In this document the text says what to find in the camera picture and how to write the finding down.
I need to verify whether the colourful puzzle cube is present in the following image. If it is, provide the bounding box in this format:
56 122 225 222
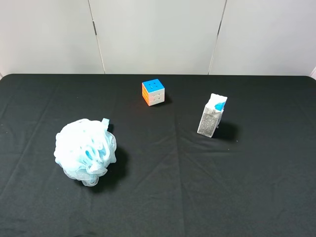
142 79 165 106

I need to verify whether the white milk carton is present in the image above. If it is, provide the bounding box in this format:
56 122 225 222
197 93 227 138

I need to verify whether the black tablecloth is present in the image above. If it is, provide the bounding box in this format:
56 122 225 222
0 74 316 237

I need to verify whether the light blue mesh bath loofah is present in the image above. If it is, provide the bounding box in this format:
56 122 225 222
54 118 117 187

